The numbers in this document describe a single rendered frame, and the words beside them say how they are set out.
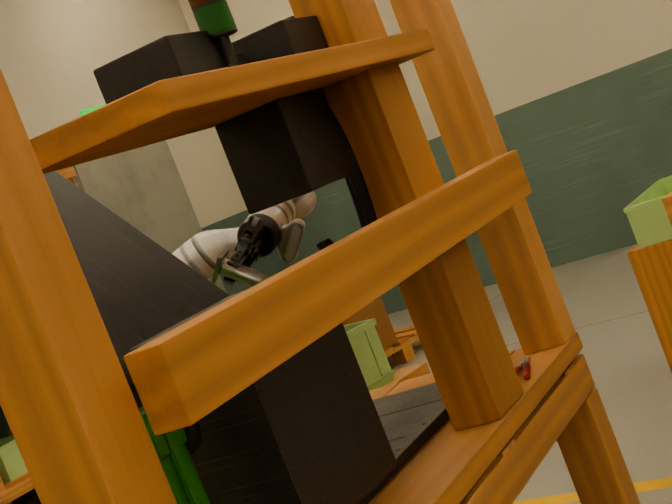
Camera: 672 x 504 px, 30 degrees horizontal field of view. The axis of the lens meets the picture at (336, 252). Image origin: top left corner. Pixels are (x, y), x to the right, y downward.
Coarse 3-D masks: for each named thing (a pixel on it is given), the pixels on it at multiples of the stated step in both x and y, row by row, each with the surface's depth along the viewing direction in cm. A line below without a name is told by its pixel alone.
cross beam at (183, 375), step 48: (432, 192) 205; (480, 192) 218; (528, 192) 240; (384, 240) 179; (432, 240) 193; (288, 288) 152; (336, 288) 162; (384, 288) 174; (192, 336) 132; (240, 336) 139; (288, 336) 148; (144, 384) 128; (192, 384) 129; (240, 384) 137
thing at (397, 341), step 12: (360, 312) 787; (372, 312) 796; (384, 312) 805; (384, 324) 802; (384, 336) 799; (396, 336) 830; (408, 336) 819; (384, 348) 796; (396, 348) 799; (408, 348) 807; (396, 360) 808; (408, 360) 805
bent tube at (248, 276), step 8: (224, 248) 218; (224, 256) 217; (216, 264) 216; (224, 264) 217; (216, 272) 217; (224, 272) 217; (232, 272) 217; (240, 272) 217; (248, 272) 217; (256, 272) 217; (216, 280) 218; (240, 280) 217; (248, 280) 217; (256, 280) 216
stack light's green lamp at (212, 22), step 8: (224, 0) 175; (200, 8) 173; (208, 8) 173; (216, 8) 173; (224, 8) 173; (200, 16) 173; (208, 16) 173; (216, 16) 173; (224, 16) 173; (232, 16) 175; (200, 24) 174; (208, 24) 173; (216, 24) 173; (224, 24) 173; (232, 24) 174; (208, 32) 173; (216, 32) 173; (224, 32) 173; (232, 32) 175
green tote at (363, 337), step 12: (348, 324) 335; (360, 324) 331; (372, 324) 327; (348, 336) 320; (360, 336) 324; (372, 336) 326; (360, 348) 323; (372, 348) 325; (360, 360) 322; (372, 360) 325; (384, 360) 328; (372, 372) 324; (384, 372) 327; (372, 384) 322; (384, 384) 326
